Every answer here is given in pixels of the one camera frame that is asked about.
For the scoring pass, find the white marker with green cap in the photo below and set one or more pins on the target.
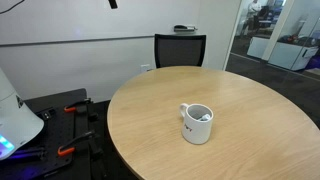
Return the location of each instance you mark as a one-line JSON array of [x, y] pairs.
[[205, 117]]

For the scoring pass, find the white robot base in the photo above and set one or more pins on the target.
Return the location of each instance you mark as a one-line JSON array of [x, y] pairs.
[[18, 124]]

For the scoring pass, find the black mesh office chair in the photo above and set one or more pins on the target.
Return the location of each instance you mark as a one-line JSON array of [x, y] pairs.
[[179, 50]]

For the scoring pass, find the white ceramic mug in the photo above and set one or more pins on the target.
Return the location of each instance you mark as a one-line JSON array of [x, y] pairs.
[[193, 130]]

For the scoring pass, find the whiteboard eraser on tray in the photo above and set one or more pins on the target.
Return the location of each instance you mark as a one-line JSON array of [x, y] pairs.
[[184, 28]]

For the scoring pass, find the orange black clamp rear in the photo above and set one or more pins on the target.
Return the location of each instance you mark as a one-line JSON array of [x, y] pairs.
[[73, 107]]

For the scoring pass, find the orange black clamp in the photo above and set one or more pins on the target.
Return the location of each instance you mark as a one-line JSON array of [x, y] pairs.
[[70, 146], [73, 107]]

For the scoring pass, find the black perforated mounting board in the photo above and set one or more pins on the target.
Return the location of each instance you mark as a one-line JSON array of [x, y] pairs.
[[38, 159]]

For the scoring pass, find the round wooden table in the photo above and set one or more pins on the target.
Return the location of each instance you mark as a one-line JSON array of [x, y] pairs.
[[257, 133]]

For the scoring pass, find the orange black clamp front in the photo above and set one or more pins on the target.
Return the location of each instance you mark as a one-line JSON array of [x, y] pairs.
[[70, 146]]

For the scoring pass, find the person behind glass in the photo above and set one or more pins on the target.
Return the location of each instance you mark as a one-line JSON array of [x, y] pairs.
[[253, 9]]

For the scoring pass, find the white cabinet behind glass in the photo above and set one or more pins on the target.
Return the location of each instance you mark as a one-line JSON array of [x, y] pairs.
[[288, 56]]

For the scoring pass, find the white wall outlet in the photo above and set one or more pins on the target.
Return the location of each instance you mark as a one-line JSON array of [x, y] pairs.
[[145, 68]]

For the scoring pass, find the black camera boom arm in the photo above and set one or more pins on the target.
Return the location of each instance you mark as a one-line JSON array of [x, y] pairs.
[[113, 4]]

